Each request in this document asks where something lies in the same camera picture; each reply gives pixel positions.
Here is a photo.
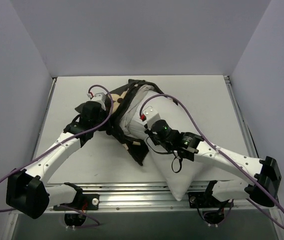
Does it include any black pillowcase with beige flowers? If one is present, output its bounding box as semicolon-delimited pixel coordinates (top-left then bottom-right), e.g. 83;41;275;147
69;79;164;166

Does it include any white pillow insert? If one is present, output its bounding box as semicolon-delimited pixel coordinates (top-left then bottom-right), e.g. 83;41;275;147
118;84;204;202

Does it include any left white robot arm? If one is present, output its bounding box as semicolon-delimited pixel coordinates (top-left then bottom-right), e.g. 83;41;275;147
6;98;108;219

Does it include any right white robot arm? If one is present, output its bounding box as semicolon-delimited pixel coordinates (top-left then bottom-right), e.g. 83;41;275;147
144;119;282;207

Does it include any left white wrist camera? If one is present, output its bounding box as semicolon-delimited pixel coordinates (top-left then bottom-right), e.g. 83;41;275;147
87;91;106;110

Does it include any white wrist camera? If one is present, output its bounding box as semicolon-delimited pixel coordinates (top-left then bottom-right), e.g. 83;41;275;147
140;106;161;129
87;91;106;110

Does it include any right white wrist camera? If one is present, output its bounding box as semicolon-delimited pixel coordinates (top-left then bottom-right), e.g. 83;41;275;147
140;106;161;129

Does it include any aluminium rail frame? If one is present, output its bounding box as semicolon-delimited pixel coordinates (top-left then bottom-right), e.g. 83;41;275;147
11;75;277;240

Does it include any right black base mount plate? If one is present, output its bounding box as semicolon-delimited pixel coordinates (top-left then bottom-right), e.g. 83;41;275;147
188;191;209;209

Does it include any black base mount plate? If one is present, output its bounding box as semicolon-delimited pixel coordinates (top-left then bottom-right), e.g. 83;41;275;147
188;191;209;209
53;193;100;211

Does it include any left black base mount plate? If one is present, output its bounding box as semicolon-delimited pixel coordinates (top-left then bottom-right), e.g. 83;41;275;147
53;193;100;211

